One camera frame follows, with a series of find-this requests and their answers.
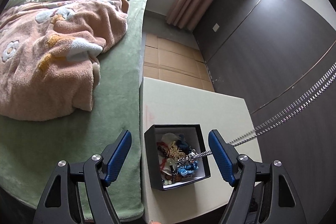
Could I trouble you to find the blue braided cord bracelet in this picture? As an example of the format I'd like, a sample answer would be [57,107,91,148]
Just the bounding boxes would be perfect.
[175,134,200,177]

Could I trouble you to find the black and green bead bracelet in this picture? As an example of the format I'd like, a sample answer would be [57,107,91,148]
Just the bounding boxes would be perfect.
[161,157,182,185]

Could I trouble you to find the red string bracelet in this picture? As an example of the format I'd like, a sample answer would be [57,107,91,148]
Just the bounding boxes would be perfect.
[156,141,172,169]

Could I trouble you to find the silver link chain necklace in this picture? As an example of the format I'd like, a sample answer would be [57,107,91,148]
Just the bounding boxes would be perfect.
[178,61,336,166]

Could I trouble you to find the black jewelry box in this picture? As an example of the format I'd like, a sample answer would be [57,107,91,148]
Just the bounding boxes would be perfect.
[144,124,211,191]

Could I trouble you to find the white low table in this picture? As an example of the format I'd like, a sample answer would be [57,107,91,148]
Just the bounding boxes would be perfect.
[140,77,253,223]

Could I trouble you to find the dark grey wardrobe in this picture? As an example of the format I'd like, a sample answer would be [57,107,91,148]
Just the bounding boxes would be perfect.
[194,0,335,223]

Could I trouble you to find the pink fleece blanket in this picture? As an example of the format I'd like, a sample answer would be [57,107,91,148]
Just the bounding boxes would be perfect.
[1,0,129,121]

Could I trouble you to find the bed with green sheet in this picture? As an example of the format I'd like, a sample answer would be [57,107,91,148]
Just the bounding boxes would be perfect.
[1,0,147,223]

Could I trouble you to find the flattened cardboard sheets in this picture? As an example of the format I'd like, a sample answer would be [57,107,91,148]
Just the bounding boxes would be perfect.
[143,34,214,92]

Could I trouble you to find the white wall socket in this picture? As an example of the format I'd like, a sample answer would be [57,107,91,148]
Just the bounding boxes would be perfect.
[213,23,219,32]

